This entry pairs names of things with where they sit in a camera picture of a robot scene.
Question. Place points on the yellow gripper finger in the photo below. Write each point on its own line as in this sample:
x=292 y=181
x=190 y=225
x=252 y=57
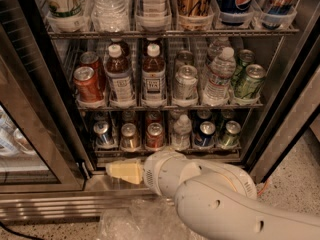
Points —
x=129 y=170

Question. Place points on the orange soda can front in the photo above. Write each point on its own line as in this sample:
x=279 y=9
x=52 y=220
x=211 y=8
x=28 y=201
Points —
x=129 y=136

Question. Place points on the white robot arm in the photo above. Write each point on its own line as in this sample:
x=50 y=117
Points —
x=216 y=200

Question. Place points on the blue energy can bottom left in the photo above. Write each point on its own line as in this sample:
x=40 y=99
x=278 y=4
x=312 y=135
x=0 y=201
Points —
x=103 y=131

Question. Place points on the red soda can bottom shelf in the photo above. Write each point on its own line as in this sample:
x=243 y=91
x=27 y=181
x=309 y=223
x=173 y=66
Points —
x=154 y=136

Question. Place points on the small water bottle bottom shelf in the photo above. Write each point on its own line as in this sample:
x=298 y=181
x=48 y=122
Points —
x=180 y=138

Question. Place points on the blue pepsi can bottom shelf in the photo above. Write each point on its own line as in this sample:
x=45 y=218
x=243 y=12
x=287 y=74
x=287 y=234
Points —
x=205 y=133

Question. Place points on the glass fridge door left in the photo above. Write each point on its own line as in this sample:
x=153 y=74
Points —
x=22 y=101

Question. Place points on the red cola can front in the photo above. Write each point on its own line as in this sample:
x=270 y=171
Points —
x=87 y=83

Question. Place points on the red cola can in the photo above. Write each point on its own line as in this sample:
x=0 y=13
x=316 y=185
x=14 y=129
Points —
x=91 y=59
x=87 y=83

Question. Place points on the steel fridge base grille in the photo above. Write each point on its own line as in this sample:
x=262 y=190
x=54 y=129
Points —
x=30 y=202

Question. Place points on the silver can middle front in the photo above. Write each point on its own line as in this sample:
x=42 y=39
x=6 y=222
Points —
x=185 y=83

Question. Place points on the silver can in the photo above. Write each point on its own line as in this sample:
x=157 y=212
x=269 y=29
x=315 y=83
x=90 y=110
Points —
x=185 y=83
x=183 y=57

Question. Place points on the green can bottom shelf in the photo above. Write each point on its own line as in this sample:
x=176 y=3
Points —
x=229 y=138

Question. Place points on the red cola can rear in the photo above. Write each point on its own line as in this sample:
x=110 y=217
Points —
x=91 y=59

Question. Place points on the silver can middle rear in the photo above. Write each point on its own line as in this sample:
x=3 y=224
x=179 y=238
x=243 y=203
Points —
x=183 y=57

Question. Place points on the green can middle front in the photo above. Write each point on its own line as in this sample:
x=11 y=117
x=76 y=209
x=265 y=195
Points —
x=250 y=82

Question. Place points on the green can middle rear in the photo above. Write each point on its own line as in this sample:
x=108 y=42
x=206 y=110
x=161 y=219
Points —
x=244 y=58

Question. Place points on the steel fridge door right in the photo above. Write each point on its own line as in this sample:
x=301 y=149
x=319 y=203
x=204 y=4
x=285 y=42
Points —
x=293 y=95

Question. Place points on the blue colourful can top right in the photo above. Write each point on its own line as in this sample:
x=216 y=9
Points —
x=274 y=11

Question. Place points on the crumpled clear plastic bag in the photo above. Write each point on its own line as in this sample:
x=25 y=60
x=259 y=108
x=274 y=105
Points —
x=144 y=220

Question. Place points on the left tea bottle front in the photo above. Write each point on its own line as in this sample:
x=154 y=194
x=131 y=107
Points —
x=120 y=75

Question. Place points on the tea bottle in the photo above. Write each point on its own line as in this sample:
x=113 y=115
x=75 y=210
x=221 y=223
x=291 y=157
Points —
x=120 y=75
x=153 y=77

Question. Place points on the right tea bottle front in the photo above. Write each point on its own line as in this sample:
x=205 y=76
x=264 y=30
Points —
x=153 y=77

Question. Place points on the water bottle middle front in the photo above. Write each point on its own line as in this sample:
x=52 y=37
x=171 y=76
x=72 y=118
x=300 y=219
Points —
x=221 y=70

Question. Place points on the water bottle middle rear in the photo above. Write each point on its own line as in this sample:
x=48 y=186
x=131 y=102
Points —
x=216 y=47

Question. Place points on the large water bottle top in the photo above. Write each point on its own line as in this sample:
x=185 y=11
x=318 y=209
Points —
x=110 y=16

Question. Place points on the white labelled bottle top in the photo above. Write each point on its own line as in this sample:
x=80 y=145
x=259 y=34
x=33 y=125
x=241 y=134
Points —
x=153 y=0

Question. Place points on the bottom wire shelf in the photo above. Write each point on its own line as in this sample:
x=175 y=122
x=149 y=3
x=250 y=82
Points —
x=142 y=151

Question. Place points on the wire shelf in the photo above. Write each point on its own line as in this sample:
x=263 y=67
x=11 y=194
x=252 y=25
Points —
x=174 y=107
x=177 y=33
x=142 y=151

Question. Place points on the middle wire shelf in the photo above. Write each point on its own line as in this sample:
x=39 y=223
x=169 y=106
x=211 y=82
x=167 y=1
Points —
x=174 y=107

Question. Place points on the top wire shelf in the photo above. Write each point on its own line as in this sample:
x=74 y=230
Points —
x=177 y=33

